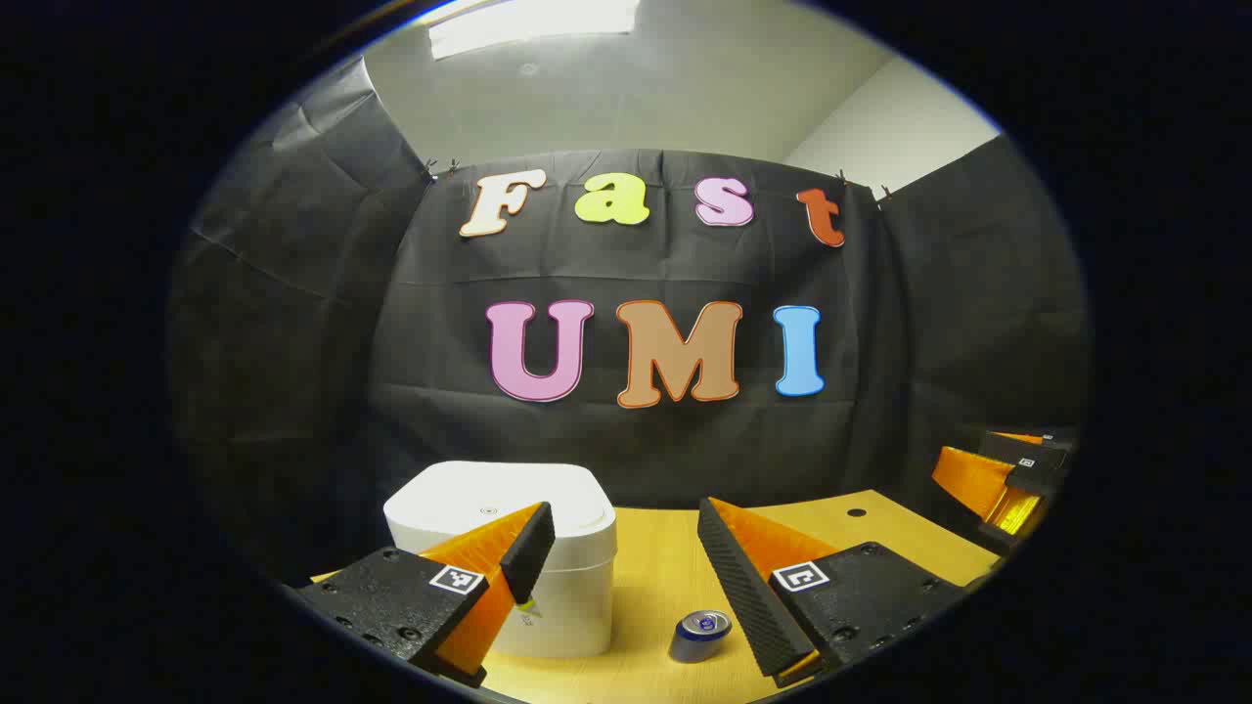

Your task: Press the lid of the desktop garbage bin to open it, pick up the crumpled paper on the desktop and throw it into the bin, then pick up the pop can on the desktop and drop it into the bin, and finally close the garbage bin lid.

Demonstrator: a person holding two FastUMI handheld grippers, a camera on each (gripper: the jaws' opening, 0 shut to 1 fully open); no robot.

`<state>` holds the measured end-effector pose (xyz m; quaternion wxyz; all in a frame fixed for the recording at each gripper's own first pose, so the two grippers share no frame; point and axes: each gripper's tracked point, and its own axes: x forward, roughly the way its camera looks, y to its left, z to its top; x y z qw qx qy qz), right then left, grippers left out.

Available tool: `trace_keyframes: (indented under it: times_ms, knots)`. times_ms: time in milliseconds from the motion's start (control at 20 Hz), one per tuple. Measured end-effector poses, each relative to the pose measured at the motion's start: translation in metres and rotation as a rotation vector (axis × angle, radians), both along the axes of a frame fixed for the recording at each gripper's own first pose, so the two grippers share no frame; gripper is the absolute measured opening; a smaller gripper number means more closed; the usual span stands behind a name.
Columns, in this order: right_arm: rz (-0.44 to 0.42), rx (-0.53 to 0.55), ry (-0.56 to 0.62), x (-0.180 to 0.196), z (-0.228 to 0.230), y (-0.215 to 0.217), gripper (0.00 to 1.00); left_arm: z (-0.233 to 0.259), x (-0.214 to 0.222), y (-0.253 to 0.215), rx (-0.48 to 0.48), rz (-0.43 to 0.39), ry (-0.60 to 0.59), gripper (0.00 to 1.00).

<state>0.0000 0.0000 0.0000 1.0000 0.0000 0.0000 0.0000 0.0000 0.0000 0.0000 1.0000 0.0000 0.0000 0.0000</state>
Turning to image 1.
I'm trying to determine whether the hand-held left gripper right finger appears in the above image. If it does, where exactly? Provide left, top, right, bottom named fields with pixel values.
left=696, top=496, right=969, bottom=689

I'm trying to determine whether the black backdrop cloth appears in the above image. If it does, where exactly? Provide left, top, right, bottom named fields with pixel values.
left=166, top=54, right=1092, bottom=588

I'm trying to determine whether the ceiling light panel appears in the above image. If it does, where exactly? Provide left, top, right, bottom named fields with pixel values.
left=427, top=0, right=642, bottom=62

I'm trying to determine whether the wooden desktop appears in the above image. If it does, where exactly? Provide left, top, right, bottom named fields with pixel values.
left=311, top=489, right=1001, bottom=704

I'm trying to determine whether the blue pop can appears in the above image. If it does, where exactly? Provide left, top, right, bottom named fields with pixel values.
left=669, top=609, right=734, bottom=665

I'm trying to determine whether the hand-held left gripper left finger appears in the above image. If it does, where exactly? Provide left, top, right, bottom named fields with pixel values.
left=291, top=501, right=557, bottom=689

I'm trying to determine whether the white desktop garbage bin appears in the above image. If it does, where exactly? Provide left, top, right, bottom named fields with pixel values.
left=383, top=461, right=619, bottom=659

